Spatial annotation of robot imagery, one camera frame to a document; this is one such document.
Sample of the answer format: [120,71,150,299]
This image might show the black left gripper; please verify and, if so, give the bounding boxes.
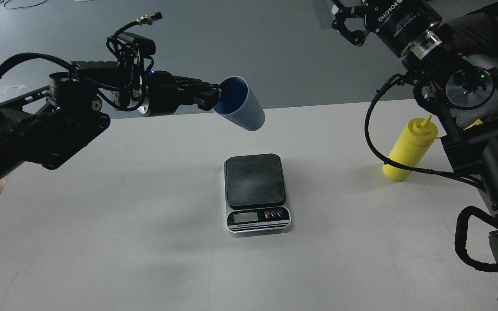
[139,71,223,117]

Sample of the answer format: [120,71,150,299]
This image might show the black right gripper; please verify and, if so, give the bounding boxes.
[331,0,444,59]

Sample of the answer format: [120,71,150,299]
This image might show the blue ribbed plastic cup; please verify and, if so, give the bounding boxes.
[213,76,265,131]

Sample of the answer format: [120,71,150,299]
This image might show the yellow squeeze bottle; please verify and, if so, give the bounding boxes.
[389,114,437,167]

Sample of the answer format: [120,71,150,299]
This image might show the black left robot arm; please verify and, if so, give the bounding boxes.
[0,53,233,180]

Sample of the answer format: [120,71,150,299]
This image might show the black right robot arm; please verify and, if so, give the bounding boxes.
[332,0,498,274]

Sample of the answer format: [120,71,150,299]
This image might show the black digital kitchen scale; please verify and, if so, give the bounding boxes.
[223,153,292,237]

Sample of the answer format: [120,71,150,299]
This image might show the seated person in dark clothes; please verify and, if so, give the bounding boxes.
[437,2,498,58]

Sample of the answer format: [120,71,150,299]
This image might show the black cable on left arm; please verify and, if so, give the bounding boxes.
[105,12,163,87]

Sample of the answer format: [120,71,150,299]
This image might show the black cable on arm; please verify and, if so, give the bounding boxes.
[105,12,163,87]
[364,73,487,190]

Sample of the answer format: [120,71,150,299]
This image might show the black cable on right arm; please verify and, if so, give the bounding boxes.
[364,73,487,190]

